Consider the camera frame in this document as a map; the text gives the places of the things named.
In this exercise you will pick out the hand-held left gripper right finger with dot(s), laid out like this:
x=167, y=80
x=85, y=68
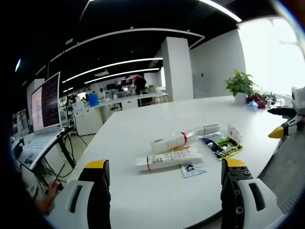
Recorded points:
x=234, y=195

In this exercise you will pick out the white skincare tube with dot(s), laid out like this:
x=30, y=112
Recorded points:
x=171, y=158

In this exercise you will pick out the blue plastic bag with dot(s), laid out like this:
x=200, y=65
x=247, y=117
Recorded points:
x=252, y=106

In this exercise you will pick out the small silver skincare sachet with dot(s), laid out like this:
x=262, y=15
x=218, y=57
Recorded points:
x=193, y=169

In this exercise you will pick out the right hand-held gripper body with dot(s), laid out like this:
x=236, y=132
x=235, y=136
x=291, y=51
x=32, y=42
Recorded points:
x=299, y=100

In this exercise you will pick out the dark red cloth bag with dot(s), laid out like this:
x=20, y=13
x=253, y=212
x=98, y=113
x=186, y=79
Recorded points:
x=258, y=99

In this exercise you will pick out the black green skincare sachet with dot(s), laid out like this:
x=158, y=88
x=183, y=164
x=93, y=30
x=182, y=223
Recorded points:
x=224, y=148

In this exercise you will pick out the blue water jug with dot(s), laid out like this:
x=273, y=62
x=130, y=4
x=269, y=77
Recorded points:
x=93, y=100

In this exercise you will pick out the white laptop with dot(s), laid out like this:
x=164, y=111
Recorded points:
x=47, y=105

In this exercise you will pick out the red-collared skincare pump bottle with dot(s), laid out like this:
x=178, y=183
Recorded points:
x=166, y=143

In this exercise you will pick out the green potted plant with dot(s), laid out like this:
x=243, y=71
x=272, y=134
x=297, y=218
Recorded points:
x=240, y=86

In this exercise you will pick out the black white bag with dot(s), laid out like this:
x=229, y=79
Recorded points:
x=269, y=97

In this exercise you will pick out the small clear-capped skincare bottle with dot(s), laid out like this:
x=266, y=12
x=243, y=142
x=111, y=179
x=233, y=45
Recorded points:
x=234, y=134
x=209, y=129

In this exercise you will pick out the white mesh office chair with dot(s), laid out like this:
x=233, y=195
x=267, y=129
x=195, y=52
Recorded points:
x=286, y=171

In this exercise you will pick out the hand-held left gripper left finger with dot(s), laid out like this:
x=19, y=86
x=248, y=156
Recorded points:
x=95, y=190

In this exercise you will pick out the black laptop stand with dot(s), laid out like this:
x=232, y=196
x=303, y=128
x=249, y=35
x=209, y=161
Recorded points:
x=65, y=148

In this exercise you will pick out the white cabinet counter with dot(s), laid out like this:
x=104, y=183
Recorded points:
x=90, y=119

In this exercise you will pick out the ceiling light strip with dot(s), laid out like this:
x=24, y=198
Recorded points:
x=121, y=74
x=112, y=65

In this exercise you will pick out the white cup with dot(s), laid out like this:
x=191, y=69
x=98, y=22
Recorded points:
x=268, y=103

